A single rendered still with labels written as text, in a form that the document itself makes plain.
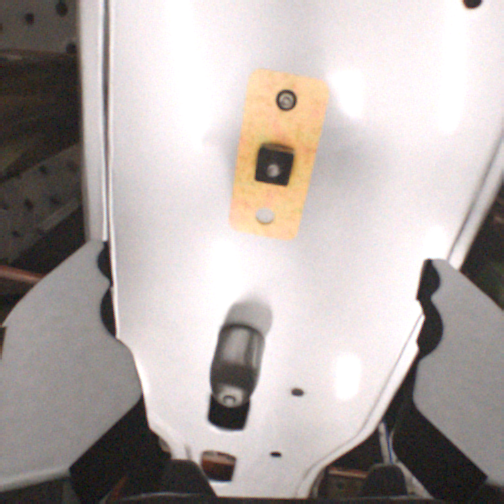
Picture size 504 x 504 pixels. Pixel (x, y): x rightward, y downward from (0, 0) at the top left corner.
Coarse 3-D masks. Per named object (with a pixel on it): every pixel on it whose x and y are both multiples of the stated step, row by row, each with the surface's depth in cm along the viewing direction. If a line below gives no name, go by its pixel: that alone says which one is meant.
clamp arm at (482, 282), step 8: (488, 264) 22; (496, 264) 22; (480, 272) 22; (488, 272) 22; (496, 272) 21; (480, 280) 22; (488, 280) 22; (496, 280) 21; (480, 288) 22; (488, 288) 22; (496, 288) 21; (488, 296) 21; (496, 296) 21; (496, 304) 21
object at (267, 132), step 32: (256, 96) 17; (320, 96) 17; (256, 128) 18; (288, 128) 18; (320, 128) 18; (256, 160) 19; (288, 160) 18; (256, 192) 20; (288, 192) 19; (256, 224) 21; (288, 224) 20
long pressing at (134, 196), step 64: (128, 0) 16; (192, 0) 16; (256, 0) 16; (320, 0) 15; (384, 0) 15; (448, 0) 15; (128, 64) 17; (192, 64) 17; (256, 64) 17; (320, 64) 17; (384, 64) 16; (448, 64) 16; (128, 128) 19; (192, 128) 19; (384, 128) 18; (448, 128) 17; (128, 192) 21; (192, 192) 20; (320, 192) 20; (384, 192) 19; (448, 192) 19; (128, 256) 23; (192, 256) 22; (256, 256) 22; (320, 256) 21; (384, 256) 21; (448, 256) 21; (128, 320) 26; (192, 320) 25; (256, 320) 24; (320, 320) 24; (384, 320) 23; (192, 384) 28; (320, 384) 27; (384, 384) 26; (192, 448) 32; (256, 448) 31; (320, 448) 30
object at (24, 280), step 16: (80, 208) 44; (64, 224) 40; (80, 224) 41; (48, 240) 37; (64, 240) 37; (80, 240) 38; (32, 256) 34; (48, 256) 35; (64, 256) 35; (0, 272) 31; (16, 272) 31; (32, 272) 31; (48, 272) 33; (0, 288) 29; (16, 288) 30; (0, 304) 28; (16, 304) 28; (0, 320) 26
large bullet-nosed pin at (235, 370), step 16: (224, 336) 24; (240, 336) 24; (256, 336) 24; (224, 352) 23; (240, 352) 23; (256, 352) 23; (224, 368) 22; (240, 368) 22; (256, 368) 22; (224, 384) 21; (240, 384) 21; (256, 384) 22; (224, 400) 21; (240, 400) 21
